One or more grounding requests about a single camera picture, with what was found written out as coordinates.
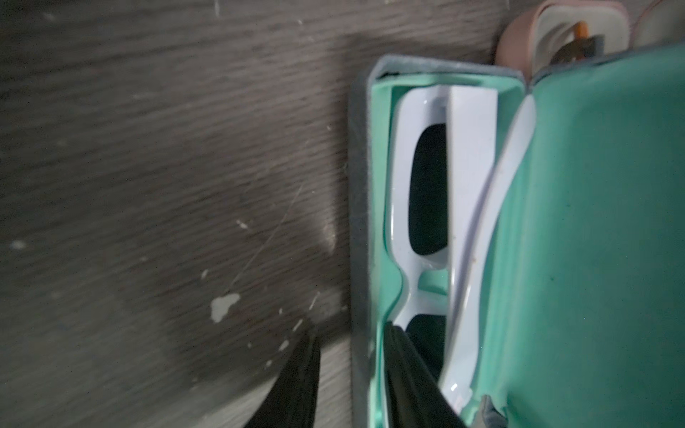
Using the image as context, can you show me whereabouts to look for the grey case white sunglasses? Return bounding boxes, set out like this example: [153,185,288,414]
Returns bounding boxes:
[348,43,684,427]

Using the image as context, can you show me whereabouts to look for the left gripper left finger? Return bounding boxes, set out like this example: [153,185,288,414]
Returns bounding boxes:
[244,331,321,428]

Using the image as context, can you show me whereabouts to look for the pink case brown glasses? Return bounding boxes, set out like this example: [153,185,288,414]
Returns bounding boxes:
[494,1,684,80]

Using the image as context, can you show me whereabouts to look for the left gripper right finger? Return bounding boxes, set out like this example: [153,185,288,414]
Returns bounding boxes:
[384,323,466,428]

